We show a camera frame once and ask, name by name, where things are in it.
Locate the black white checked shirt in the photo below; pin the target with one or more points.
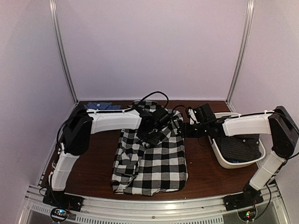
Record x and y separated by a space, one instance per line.
141 169

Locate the left small circuit board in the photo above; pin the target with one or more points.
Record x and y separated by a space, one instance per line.
59 214

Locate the aluminium frame post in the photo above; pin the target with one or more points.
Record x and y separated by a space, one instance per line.
244 42
61 51

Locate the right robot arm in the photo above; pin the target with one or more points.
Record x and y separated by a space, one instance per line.
276 123

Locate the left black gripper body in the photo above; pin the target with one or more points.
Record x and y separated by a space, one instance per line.
149 137

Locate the right small circuit board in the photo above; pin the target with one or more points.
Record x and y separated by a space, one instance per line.
247 215

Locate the front aluminium rail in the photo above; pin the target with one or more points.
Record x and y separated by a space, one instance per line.
189 206

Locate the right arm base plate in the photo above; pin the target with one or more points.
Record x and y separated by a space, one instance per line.
241 200

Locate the folded blue shirt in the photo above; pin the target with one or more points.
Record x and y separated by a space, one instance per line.
101 106

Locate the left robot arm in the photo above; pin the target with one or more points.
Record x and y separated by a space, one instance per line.
74 135

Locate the dark striped shirt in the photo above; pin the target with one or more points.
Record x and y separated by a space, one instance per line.
239 148

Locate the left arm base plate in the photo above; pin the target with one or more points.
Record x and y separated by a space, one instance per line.
62 200

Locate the right aluminium frame post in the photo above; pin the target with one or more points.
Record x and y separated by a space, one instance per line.
244 42

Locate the small circuit board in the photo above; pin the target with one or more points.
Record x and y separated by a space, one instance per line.
59 214
247 215

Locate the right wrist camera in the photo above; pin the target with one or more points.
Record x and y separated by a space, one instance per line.
191 114

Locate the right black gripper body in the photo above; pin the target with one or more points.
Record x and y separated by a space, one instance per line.
200 132

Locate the left aluminium frame post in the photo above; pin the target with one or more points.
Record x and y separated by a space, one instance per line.
61 51

